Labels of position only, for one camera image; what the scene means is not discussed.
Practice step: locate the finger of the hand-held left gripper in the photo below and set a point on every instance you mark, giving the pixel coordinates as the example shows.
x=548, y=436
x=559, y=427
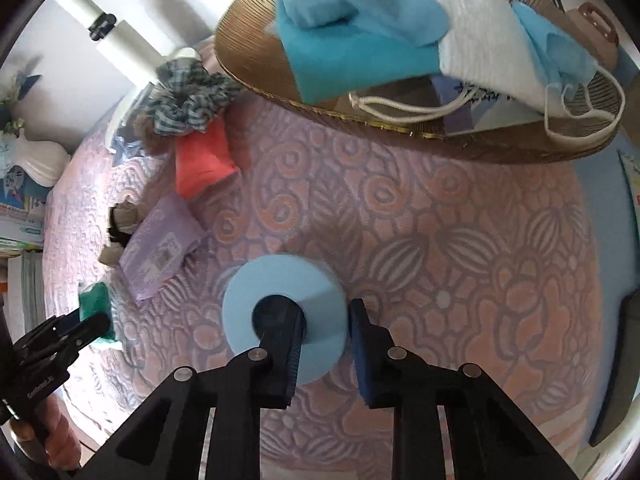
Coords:
x=87, y=330
x=37, y=337

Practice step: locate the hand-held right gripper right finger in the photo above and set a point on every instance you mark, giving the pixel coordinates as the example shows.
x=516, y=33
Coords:
x=361, y=352

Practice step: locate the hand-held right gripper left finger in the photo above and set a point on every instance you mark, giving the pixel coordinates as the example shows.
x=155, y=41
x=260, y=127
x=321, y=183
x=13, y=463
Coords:
x=286, y=352

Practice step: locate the green cloth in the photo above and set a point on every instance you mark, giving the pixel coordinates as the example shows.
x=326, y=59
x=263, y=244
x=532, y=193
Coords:
x=97, y=302

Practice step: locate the light blue round disc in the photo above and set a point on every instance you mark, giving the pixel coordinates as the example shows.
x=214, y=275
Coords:
x=280, y=275

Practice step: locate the round woven basket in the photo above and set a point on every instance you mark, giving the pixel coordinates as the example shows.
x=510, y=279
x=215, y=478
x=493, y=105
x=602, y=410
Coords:
x=325, y=105

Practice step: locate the teal towel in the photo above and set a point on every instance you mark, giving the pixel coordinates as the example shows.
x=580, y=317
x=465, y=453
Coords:
x=350, y=65

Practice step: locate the light blue fluffy cloth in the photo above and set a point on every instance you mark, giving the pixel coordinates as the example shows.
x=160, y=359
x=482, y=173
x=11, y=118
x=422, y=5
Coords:
x=360, y=10

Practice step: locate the blue face mask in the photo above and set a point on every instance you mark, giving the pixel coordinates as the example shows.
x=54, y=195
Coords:
x=555, y=45

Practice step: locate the person's left hand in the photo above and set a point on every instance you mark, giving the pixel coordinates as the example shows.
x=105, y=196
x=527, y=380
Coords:
x=57, y=440

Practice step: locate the black beige sock bundle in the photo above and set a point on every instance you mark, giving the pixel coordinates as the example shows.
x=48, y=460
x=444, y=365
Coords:
x=120, y=232

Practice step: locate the lilac tissue packet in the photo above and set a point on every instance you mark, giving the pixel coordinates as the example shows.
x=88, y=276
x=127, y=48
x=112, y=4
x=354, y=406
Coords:
x=160, y=245

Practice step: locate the printed cardboard boxes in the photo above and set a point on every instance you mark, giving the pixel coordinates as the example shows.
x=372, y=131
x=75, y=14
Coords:
x=20, y=210

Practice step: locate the pink quilted bedspread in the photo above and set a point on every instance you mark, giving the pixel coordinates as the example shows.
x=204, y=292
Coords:
x=400, y=220

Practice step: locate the white vase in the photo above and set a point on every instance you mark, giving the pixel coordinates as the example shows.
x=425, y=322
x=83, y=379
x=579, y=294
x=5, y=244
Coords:
x=42, y=160

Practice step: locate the brown fluffy ball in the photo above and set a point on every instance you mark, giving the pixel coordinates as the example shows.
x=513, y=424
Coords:
x=150, y=135

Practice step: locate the coral cloth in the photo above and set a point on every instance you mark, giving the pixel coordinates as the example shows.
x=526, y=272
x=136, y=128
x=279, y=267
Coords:
x=202, y=160

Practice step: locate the artificial flowers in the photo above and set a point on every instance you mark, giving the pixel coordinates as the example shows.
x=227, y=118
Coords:
x=17, y=105

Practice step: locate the checked fabric scrunchie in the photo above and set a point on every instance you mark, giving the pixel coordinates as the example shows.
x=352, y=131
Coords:
x=195, y=95

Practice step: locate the dark grey panel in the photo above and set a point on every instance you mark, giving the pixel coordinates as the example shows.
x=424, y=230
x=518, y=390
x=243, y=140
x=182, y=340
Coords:
x=620, y=360

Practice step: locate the purple printed packet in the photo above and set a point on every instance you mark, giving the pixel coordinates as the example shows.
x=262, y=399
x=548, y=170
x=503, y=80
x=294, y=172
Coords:
x=480, y=110

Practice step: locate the white printed packet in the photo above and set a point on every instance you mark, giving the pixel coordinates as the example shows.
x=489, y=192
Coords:
x=631, y=175

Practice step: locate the white knitted cloth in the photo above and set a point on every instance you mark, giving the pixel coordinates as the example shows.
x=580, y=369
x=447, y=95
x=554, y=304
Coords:
x=475, y=35

